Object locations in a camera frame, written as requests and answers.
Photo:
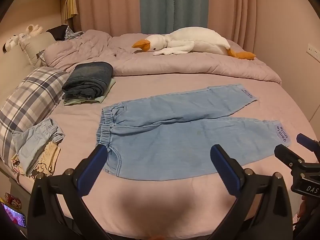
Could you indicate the smartphone with lit screen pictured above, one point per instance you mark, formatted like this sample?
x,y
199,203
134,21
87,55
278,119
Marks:
x,y
15,216

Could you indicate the folded light blue shorts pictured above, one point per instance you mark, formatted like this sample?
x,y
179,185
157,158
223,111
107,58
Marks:
x,y
32,142

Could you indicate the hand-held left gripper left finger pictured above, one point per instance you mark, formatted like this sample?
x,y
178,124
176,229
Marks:
x,y
92,170

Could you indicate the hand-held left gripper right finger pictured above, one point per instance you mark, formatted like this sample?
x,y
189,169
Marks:
x,y
225,168

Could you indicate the grey pillow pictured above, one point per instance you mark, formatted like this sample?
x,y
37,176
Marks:
x,y
37,45

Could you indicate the folded dark denim jeans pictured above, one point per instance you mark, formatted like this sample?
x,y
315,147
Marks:
x,y
87,80

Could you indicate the white rabbit plush toy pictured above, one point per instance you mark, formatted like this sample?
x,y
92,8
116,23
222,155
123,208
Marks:
x,y
33,30

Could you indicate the white goose plush toy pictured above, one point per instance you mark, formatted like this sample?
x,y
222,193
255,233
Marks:
x,y
200,41

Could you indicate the pink curtain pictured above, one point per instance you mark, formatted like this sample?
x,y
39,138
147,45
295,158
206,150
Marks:
x,y
107,5
232,12

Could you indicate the teal curtain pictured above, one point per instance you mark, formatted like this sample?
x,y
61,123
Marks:
x,y
172,5

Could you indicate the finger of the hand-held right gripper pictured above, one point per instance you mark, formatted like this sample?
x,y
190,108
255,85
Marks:
x,y
287,155
308,141

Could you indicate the yellow hanging cloth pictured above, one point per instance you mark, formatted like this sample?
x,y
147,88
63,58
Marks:
x,y
71,5

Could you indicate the plaid pillow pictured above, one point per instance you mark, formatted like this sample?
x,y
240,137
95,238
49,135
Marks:
x,y
32,97

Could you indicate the white dog plush toy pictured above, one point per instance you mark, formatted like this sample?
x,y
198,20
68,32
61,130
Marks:
x,y
12,42

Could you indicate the white wall socket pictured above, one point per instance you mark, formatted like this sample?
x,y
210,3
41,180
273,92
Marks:
x,y
313,51

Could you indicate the light blue denim pants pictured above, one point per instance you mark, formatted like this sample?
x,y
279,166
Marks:
x,y
180,135

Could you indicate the plaid shirt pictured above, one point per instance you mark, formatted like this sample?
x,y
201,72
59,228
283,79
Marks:
x,y
73,33

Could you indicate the pink duvet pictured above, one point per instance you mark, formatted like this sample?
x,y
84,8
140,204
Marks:
x,y
155,62

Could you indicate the cream printed cloth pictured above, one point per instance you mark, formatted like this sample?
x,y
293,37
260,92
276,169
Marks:
x,y
48,162

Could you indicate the dark clothing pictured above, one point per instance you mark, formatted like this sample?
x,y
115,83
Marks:
x,y
58,32

